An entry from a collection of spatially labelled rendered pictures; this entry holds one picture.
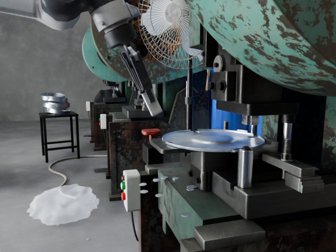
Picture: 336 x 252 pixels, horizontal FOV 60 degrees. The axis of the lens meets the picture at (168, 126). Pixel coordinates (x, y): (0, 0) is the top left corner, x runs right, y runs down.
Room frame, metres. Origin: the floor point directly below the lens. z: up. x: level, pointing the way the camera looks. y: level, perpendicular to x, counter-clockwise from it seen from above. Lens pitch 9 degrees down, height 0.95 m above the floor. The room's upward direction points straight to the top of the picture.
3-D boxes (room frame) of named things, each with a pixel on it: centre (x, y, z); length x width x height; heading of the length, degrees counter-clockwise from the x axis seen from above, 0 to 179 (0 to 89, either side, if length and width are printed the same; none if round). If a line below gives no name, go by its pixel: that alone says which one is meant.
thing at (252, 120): (0.86, -0.24, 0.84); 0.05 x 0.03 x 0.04; 17
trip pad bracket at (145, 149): (1.09, 0.06, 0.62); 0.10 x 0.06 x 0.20; 17
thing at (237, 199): (0.86, -0.25, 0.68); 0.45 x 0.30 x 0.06; 17
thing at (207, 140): (0.83, -0.13, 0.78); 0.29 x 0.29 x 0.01
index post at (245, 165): (0.66, -0.18, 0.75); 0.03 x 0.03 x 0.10; 17
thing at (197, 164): (0.81, -0.08, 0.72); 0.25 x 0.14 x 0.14; 107
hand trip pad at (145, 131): (1.11, 0.06, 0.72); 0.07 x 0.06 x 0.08; 107
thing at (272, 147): (0.86, -0.25, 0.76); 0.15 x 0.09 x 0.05; 17
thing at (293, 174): (0.70, -0.30, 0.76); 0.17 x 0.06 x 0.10; 17
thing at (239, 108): (0.86, -0.26, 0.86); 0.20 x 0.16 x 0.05; 17
